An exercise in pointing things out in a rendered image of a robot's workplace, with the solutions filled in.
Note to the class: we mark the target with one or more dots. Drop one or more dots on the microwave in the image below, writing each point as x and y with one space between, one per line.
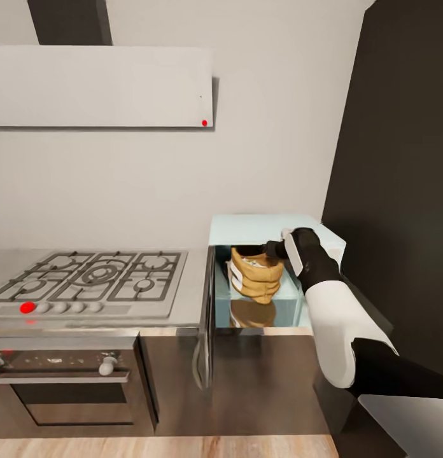
246 229

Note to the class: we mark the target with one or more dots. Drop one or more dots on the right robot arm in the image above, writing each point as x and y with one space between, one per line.
405 398

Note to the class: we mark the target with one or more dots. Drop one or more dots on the fridge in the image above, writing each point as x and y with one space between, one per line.
385 194

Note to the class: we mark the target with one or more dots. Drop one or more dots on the oven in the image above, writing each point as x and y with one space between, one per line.
117 400

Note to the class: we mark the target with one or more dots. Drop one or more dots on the range hood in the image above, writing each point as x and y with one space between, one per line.
75 77

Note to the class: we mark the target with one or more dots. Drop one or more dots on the popcorn bag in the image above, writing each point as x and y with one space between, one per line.
259 282

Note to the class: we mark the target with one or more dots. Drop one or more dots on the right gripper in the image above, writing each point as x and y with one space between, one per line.
273 248

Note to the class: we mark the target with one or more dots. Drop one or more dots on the burner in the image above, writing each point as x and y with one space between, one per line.
94 285

